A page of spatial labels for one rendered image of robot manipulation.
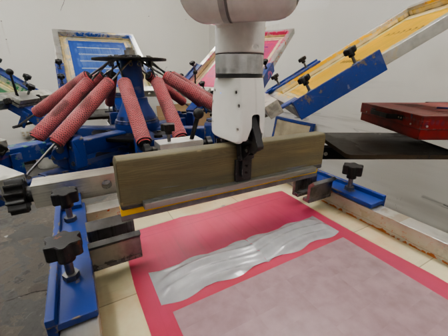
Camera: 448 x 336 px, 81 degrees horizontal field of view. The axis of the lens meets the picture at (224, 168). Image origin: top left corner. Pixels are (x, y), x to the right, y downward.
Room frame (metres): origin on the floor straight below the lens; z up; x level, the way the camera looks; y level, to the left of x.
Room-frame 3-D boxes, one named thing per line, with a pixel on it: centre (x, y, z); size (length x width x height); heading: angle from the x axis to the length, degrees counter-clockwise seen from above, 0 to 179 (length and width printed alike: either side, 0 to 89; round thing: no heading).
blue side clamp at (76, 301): (0.34, 0.24, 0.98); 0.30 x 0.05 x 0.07; 29
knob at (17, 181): (0.48, 0.41, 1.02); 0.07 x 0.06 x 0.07; 29
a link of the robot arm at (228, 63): (0.44, -0.02, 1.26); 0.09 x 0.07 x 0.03; 29
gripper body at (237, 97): (0.44, -0.02, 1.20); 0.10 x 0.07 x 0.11; 29
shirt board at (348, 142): (1.18, -0.28, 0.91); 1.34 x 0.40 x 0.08; 89
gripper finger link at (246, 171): (0.41, -0.04, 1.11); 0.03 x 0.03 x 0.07; 29
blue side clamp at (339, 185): (0.61, -0.25, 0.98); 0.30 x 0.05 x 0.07; 29
